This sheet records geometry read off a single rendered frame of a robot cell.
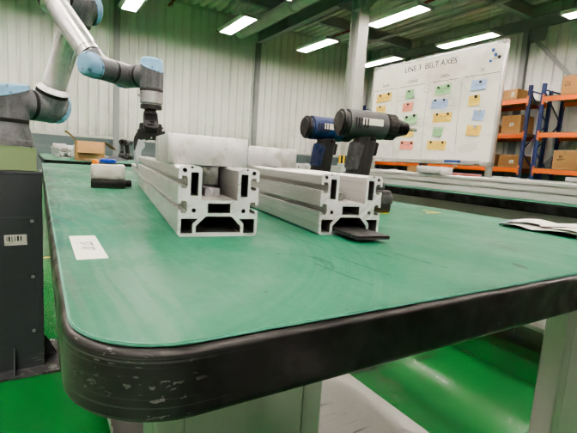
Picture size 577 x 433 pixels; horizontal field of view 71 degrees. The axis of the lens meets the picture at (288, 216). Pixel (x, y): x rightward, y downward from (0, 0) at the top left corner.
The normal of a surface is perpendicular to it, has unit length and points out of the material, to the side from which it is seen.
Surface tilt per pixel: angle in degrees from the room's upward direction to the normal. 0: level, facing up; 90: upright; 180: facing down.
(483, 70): 90
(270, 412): 90
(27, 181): 90
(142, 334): 0
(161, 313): 0
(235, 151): 90
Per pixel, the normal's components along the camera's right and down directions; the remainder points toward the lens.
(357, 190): -0.91, -0.01
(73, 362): -0.59, 0.07
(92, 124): 0.51, 0.15
